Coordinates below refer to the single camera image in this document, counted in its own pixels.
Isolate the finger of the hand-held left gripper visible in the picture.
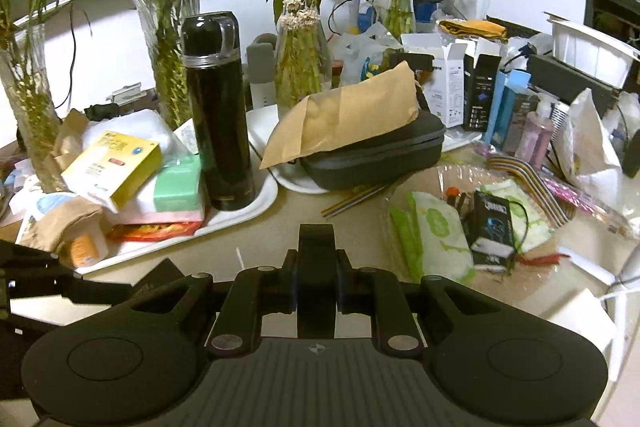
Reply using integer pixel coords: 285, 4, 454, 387
57, 275, 137, 307

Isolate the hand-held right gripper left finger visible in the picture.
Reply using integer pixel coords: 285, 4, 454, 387
127, 250, 300, 355

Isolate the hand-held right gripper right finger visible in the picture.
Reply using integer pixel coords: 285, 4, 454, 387
336, 250, 503, 355

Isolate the orange packet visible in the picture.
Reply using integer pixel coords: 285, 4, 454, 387
65, 232, 109, 269

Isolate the brown paper pouch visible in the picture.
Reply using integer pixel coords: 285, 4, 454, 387
17, 196, 106, 254

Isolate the green wet wipes packet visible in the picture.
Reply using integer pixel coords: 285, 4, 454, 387
390, 202, 426, 284

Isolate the white blue printed packet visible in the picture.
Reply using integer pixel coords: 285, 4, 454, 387
25, 192, 68, 228

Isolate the red snack packet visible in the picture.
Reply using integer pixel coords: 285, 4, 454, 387
107, 219, 203, 243

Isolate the white tray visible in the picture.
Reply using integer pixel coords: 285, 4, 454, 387
75, 167, 279, 276

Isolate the white green wipes packet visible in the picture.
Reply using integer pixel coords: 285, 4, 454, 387
407, 192, 476, 285

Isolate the yellow medicine box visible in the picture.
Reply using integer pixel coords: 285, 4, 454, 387
61, 130, 163, 214

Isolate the black hard case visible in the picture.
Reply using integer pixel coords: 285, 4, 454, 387
299, 109, 447, 192

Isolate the green tissue pack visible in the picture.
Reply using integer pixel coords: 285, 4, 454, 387
150, 154, 206, 212

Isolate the clear plastic tray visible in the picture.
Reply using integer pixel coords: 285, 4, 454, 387
387, 164, 640, 288

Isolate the white plate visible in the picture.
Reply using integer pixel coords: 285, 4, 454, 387
247, 104, 331, 194

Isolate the small black printed box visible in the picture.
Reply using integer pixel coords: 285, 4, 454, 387
470, 191, 516, 270

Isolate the tall glass vase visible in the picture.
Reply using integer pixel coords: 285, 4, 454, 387
0, 24, 67, 194

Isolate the brown paper envelope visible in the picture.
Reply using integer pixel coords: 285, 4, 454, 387
260, 61, 421, 170

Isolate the clear tissue packet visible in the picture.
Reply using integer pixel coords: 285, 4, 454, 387
175, 119, 202, 155

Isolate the black thermos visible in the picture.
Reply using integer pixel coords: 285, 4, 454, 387
180, 11, 257, 211

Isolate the grey topped white device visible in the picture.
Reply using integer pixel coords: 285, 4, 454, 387
247, 34, 279, 110

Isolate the white carton box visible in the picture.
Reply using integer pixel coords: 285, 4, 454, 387
402, 32, 473, 128

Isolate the black carton box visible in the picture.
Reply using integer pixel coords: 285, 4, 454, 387
462, 54, 501, 131

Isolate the blue carton box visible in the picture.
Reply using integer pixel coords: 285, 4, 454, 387
482, 69, 532, 152

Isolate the pink bottle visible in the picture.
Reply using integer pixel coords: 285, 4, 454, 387
515, 94, 556, 168

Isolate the fluted glass vase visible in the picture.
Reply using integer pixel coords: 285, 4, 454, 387
131, 0, 203, 130

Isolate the white square box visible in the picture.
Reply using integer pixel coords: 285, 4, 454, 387
550, 288, 619, 358

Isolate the crumpled white plastic bag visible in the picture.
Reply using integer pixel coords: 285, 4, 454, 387
555, 88, 623, 192

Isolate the slim glass vase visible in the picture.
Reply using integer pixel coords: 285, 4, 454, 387
387, 0, 418, 40

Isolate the yellow cloth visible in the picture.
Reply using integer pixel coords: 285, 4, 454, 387
439, 19, 508, 44

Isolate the black flat box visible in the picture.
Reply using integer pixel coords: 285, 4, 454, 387
527, 54, 617, 108

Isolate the white food container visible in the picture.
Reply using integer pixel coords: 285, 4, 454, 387
545, 12, 640, 90

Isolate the rainbow ribbon cable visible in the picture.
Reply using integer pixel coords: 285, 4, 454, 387
487, 154, 571, 228

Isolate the black wall cable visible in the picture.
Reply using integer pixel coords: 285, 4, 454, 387
64, 2, 94, 108

